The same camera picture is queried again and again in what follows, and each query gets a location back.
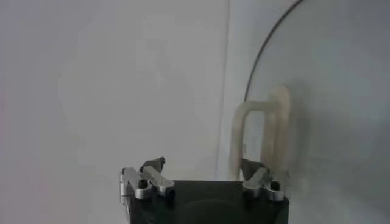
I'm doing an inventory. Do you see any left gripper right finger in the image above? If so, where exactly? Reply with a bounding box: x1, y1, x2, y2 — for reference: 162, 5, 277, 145
240, 158, 289, 203

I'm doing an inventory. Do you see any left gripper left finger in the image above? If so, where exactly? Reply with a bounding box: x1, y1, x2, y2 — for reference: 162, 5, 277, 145
119, 156, 177, 200

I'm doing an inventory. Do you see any round glass lid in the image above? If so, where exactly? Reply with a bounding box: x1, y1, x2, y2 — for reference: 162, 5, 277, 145
229, 0, 390, 224

